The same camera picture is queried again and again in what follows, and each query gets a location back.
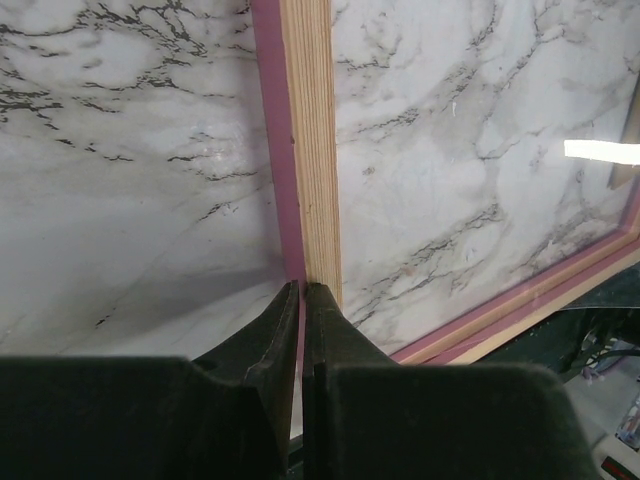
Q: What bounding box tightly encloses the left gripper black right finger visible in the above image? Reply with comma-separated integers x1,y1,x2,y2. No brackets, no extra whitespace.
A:
302,284,597,479

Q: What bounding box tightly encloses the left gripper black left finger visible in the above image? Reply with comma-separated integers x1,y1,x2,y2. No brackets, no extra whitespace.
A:
1,282,299,479

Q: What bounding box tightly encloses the pink wooden picture frame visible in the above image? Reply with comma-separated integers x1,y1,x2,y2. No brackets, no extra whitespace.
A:
251,1,639,364

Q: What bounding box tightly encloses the building photo print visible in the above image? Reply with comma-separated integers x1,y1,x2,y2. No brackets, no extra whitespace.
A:
608,82,639,190

